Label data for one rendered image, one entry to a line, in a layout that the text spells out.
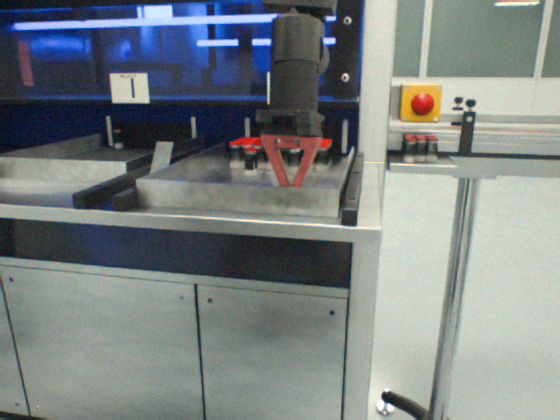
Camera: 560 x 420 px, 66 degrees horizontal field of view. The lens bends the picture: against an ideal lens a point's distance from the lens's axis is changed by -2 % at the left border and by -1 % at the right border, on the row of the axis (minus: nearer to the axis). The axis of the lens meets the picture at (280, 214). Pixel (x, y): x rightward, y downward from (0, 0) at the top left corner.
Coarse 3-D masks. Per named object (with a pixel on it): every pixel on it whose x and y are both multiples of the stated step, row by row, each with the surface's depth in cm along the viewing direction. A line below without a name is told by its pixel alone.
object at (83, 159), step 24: (48, 144) 87; (72, 144) 94; (96, 144) 102; (192, 144) 93; (0, 168) 73; (24, 168) 72; (48, 168) 71; (72, 168) 70; (96, 168) 69; (120, 168) 68
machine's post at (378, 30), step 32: (384, 0) 77; (384, 32) 79; (384, 64) 80; (384, 96) 82; (384, 128) 84; (384, 160) 86; (352, 256) 93; (352, 288) 95; (352, 320) 97; (352, 352) 99; (352, 384) 102; (352, 416) 105
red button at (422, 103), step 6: (414, 96) 79; (420, 96) 78; (426, 96) 77; (414, 102) 78; (420, 102) 78; (426, 102) 78; (432, 102) 78; (414, 108) 79; (420, 108) 78; (426, 108) 78; (432, 108) 78; (420, 114) 79
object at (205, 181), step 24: (168, 168) 64; (192, 168) 73; (216, 168) 79; (240, 168) 79; (336, 168) 79; (144, 192) 56; (168, 192) 56; (192, 192) 55; (216, 192) 54; (240, 192) 54; (264, 192) 53; (288, 192) 52; (312, 192) 52; (336, 192) 51; (336, 216) 52
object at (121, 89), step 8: (112, 80) 92; (120, 80) 91; (128, 80) 91; (136, 80) 91; (144, 80) 90; (112, 88) 92; (120, 88) 92; (128, 88) 91; (136, 88) 91; (144, 88) 91; (112, 96) 93; (120, 96) 92; (128, 96) 92; (136, 96) 92; (144, 96) 91
